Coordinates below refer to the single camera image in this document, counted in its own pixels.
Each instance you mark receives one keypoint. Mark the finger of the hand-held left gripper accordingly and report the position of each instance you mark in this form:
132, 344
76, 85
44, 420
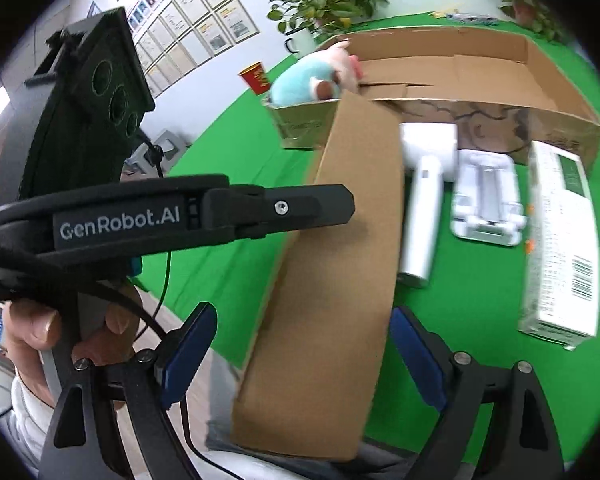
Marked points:
300, 207

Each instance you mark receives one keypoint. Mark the leafy potted plant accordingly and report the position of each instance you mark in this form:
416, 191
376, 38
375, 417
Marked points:
325, 0

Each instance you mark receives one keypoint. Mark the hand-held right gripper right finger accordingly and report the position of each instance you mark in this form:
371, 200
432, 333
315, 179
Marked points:
420, 360

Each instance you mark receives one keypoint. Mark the teal and pink plush toy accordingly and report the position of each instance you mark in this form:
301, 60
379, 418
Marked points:
300, 77

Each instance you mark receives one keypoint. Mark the person's left hand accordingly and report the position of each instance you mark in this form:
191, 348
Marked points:
27, 330

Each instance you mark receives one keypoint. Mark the grey plastic stool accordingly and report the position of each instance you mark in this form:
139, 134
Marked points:
139, 162
169, 144

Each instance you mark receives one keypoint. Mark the white hair dryer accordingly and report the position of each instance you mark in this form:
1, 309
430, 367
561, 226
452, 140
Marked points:
422, 210

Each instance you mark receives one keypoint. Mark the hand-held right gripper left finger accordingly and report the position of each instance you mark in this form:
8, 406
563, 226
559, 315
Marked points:
187, 360

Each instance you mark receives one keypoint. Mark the blue patterned packet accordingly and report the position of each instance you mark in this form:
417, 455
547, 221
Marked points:
472, 17

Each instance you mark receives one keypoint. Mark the white and green medicine box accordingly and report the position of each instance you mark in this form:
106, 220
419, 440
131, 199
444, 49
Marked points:
555, 260

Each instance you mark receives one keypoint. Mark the white enamel mug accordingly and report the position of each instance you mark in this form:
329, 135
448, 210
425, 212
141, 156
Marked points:
305, 40

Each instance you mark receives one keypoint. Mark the white folding phone stand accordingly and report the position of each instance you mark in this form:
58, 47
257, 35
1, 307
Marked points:
485, 195

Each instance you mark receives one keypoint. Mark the green tablecloth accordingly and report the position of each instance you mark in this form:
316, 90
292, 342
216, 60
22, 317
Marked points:
455, 335

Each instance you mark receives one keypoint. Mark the group of framed wall documents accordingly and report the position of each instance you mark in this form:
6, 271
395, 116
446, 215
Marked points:
190, 20

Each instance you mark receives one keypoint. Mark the red paper cup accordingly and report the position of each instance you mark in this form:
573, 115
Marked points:
254, 77

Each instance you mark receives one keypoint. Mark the large cardboard box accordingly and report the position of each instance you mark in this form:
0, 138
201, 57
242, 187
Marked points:
480, 75

